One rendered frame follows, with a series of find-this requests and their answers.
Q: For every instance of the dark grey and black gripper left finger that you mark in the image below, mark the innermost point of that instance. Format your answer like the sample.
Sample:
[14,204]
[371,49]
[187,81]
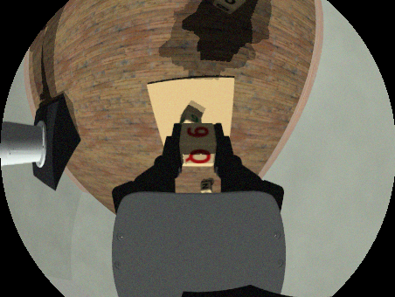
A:
[161,176]

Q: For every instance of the cream flat mat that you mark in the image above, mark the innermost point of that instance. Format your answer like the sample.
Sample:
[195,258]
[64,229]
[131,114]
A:
[210,98]

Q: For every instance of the cream block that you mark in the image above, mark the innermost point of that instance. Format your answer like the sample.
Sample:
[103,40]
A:
[206,187]
[197,144]
[228,6]
[189,117]

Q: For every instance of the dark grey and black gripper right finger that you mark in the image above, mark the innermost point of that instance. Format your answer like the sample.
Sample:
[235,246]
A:
[235,176]

